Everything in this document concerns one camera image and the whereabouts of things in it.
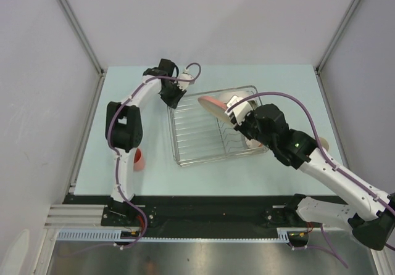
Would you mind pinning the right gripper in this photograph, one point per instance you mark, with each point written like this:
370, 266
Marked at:
241, 127

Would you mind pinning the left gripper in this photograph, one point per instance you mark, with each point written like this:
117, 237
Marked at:
173, 102

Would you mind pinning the orange and white bowl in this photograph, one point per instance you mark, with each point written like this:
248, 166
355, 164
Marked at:
253, 144

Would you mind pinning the cream and pink plate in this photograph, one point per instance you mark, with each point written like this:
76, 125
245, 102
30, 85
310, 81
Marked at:
216, 108

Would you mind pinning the white deep plate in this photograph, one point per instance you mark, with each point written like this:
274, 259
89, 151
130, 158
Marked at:
225, 97

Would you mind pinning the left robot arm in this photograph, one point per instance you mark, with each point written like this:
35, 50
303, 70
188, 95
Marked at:
124, 128

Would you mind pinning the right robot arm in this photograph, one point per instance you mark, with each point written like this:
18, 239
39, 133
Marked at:
368, 212

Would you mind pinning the pink plastic cup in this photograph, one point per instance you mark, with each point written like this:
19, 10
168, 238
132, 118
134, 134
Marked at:
138, 161

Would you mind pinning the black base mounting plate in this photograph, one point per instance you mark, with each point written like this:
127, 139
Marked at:
227, 214

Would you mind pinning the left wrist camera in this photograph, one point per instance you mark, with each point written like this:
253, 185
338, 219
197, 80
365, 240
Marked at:
184, 80

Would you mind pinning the metal wire dish rack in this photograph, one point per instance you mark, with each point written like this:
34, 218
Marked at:
198, 137

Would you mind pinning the orange mug with handle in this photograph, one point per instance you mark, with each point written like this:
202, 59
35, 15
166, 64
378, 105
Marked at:
323, 144

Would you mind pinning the white cable duct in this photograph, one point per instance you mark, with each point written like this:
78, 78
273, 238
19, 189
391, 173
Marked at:
126, 236

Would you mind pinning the aluminium frame rail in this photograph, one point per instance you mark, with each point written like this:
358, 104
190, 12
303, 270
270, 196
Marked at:
74, 216

